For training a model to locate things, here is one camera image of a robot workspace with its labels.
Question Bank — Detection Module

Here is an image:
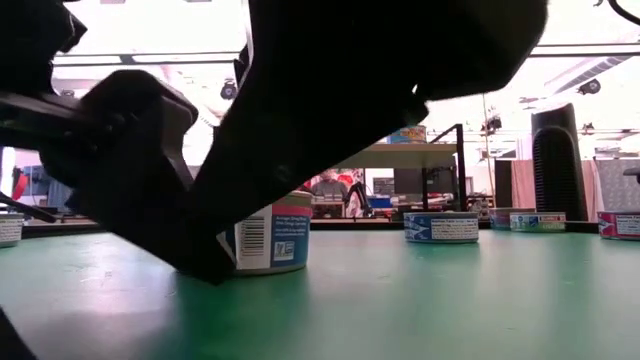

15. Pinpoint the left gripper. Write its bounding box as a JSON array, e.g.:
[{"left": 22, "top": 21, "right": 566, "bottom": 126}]
[{"left": 0, "top": 89, "right": 196, "bottom": 274}]

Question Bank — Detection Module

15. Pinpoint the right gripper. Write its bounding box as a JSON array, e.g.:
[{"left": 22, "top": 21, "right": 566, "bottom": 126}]
[{"left": 247, "top": 0, "right": 550, "bottom": 101}]

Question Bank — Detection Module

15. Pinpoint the tall blue red salmon can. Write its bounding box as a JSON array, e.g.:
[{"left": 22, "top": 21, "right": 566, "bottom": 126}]
[{"left": 217, "top": 190, "right": 314, "bottom": 277}]

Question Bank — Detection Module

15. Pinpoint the blue albacore tuna can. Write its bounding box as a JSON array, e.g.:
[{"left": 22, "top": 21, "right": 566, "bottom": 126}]
[{"left": 403, "top": 211, "right": 480, "bottom": 245}]

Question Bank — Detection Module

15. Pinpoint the pink label seafood can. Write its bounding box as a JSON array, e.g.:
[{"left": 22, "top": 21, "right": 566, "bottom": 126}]
[{"left": 597, "top": 210, "right": 640, "bottom": 242}]

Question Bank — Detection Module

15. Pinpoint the white label seafood can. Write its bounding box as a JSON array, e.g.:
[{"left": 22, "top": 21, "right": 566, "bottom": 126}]
[{"left": 0, "top": 213, "right": 25, "bottom": 249}]

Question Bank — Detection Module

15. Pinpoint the flat seafood can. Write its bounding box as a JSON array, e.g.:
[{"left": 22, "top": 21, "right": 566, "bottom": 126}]
[{"left": 488, "top": 207, "right": 536, "bottom": 232}]

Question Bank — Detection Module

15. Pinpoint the person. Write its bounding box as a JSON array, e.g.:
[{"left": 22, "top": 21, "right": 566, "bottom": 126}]
[{"left": 310, "top": 168, "right": 351, "bottom": 201}]

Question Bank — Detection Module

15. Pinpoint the colourful poster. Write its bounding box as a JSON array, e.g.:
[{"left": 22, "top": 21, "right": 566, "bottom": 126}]
[{"left": 304, "top": 168, "right": 365, "bottom": 201}]

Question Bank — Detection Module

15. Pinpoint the blue monitor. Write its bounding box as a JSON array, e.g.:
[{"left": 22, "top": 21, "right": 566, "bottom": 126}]
[{"left": 22, "top": 165, "right": 51, "bottom": 196}]

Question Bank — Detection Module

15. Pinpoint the beige curtain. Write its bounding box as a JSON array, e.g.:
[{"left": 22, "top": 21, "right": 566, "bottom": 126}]
[{"left": 509, "top": 159, "right": 536, "bottom": 210}]

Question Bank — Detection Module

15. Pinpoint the green table mat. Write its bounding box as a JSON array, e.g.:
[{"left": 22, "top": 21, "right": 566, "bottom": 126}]
[{"left": 0, "top": 228, "right": 640, "bottom": 360}]

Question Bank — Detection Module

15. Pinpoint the black perforated tower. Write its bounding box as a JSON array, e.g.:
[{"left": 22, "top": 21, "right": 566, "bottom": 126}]
[{"left": 530, "top": 103, "right": 590, "bottom": 223}]

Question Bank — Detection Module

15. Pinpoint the grey patterned panel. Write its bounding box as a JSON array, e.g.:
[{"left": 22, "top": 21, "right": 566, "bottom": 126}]
[{"left": 594, "top": 158, "right": 640, "bottom": 214}]

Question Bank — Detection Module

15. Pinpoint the black chair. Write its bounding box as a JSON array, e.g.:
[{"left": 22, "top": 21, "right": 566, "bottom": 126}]
[{"left": 622, "top": 167, "right": 640, "bottom": 211}]

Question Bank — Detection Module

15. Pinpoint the black cable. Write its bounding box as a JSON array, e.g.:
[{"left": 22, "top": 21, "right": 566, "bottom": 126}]
[{"left": 0, "top": 192, "right": 57, "bottom": 224}]

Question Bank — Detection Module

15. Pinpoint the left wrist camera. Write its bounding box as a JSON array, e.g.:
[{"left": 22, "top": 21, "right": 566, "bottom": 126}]
[{"left": 79, "top": 69, "right": 200, "bottom": 169}]

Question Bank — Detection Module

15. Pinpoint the black table frame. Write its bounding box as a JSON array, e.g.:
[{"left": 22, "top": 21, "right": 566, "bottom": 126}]
[{"left": 20, "top": 218, "right": 601, "bottom": 240}]

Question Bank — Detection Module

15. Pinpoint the wooden shelf black frame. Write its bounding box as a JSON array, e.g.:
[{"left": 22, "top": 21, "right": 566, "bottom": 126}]
[{"left": 332, "top": 123, "right": 470, "bottom": 214}]

